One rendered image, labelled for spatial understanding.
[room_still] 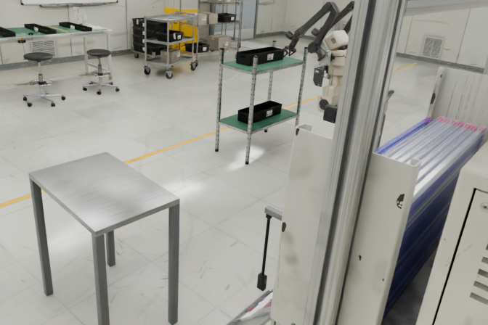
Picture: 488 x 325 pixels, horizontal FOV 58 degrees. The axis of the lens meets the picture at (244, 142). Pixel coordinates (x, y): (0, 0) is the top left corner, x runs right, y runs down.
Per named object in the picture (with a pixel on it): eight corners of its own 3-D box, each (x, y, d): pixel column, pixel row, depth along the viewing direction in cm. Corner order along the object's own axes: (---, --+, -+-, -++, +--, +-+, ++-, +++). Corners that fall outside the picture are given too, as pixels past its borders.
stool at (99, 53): (75, 91, 628) (72, 51, 606) (96, 83, 674) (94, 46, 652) (107, 96, 615) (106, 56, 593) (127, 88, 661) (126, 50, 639)
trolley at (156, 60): (141, 75, 738) (141, 13, 700) (172, 65, 815) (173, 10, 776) (168, 80, 718) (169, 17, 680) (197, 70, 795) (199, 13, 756)
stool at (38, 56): (16, 101, 569) (10, 53, 546) (54, 94, 607) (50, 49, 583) (35, 111, 541) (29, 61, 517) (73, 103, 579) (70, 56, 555)
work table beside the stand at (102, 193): (112, 261, 290) (106, 151, 260) (178, 321, 246) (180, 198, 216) (43, 292, 260) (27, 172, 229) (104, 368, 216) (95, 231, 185)
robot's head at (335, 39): (352, 42, 394) (344, 28, 396) (341, 44, 379) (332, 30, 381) (340, 51, 404) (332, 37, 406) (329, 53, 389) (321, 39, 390)
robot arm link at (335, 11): (338, 9, 356) (344, 9, 363) (326, 0, 361) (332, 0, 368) (311, 54, 382) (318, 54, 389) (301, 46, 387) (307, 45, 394)
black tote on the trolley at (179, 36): (171, 43, 720) (171, 34, 715) (155, 40, 731) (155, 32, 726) (184, 40, 754) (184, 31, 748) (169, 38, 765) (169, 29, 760)
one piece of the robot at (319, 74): (339, 83, 417) (343, 61, 409) (324, 88, 397) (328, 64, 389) (324, 80, 426) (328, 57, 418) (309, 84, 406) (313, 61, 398)
